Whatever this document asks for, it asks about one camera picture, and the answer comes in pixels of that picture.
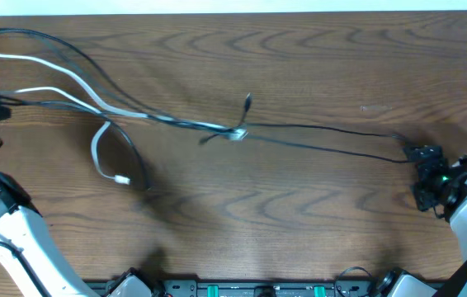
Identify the black cable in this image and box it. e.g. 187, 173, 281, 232
0, 27, 420, 191

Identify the white cable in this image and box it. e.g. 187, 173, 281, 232
0, 51, 249, 186

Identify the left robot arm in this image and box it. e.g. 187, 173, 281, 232
0, 100, 96, 296

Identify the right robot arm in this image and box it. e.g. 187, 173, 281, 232
404, 146, 467, 296

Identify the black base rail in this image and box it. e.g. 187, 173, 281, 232
84, 266, 449, 297

